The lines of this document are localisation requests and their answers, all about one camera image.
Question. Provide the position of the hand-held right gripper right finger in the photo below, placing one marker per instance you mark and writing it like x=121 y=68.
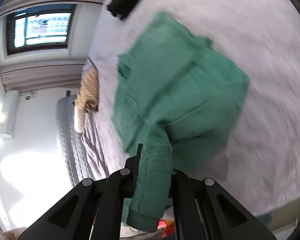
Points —
x=182 y=187

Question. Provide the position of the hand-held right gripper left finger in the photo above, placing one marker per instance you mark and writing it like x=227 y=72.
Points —
x=130 y=177

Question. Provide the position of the green work jacket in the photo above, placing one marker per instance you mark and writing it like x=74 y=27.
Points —
x=180 y=92

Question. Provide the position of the red box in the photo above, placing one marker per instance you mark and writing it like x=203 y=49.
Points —
x=165 y=224

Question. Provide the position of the cream knit pillow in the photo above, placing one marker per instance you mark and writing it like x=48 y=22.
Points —
x=79 y=122

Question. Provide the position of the beige striped cloth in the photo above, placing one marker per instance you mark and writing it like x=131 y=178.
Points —
x=90 y=90

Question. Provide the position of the lilac embossed bedspread bed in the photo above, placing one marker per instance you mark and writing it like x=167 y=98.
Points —
x=265 y=55

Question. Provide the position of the dark framed window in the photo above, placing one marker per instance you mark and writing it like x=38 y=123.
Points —
x=40 y=27

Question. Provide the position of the black folded garment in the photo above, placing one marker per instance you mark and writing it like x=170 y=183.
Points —
x=125 y=2

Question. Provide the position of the white wall air conditioner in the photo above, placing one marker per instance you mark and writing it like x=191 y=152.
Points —
x=8 y=112

